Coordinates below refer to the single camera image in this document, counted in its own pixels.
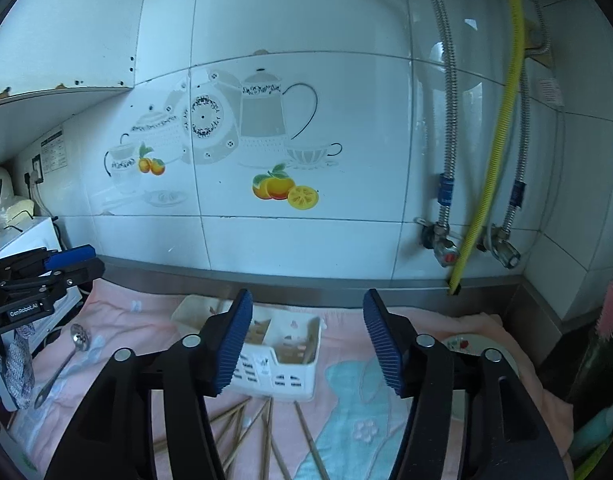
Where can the green plastic rack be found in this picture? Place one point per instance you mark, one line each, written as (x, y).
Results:
(604, 462)

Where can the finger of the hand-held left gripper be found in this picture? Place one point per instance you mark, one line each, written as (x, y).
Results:
(81, 275)
(71, 256)

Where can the beige plastic object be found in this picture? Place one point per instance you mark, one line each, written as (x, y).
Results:
(14, 210)

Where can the pink towel with teal print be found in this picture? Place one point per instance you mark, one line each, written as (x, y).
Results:
(346, 395)

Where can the pink bristle brush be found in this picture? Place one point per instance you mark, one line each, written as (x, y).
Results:
(611, 305)

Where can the metal slotted spoon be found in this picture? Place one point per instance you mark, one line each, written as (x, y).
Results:
(79, 336)

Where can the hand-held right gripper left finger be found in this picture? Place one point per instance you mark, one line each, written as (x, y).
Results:
(232, 347)

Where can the metal water valve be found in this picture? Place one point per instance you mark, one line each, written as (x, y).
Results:
(504, 247)

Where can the wall instruction label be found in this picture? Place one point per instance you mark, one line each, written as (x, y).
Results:
(54, 150)

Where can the small wall sticker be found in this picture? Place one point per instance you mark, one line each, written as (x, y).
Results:
(550, 90)

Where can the white plastic utensil holder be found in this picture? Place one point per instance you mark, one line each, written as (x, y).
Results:
(286, 360)

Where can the wall power socket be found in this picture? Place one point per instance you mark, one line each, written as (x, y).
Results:
(37, 170)

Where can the white range hood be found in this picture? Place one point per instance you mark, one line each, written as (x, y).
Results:
(61, 25)

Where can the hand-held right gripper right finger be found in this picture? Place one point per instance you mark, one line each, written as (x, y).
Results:
(384, 347)

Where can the wooden chopstick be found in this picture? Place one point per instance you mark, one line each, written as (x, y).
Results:
(267, 435)
(231, 411)
(311, 442)
(244, 436)

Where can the dark green container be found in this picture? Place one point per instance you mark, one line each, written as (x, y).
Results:
(599, 365)

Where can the small white floral plate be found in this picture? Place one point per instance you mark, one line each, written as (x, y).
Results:
(461, 345)

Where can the teal plastic object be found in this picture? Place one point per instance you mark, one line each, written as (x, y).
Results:
(596, 430)

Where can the person's left hand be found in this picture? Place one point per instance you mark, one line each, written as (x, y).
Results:
(16, 375)

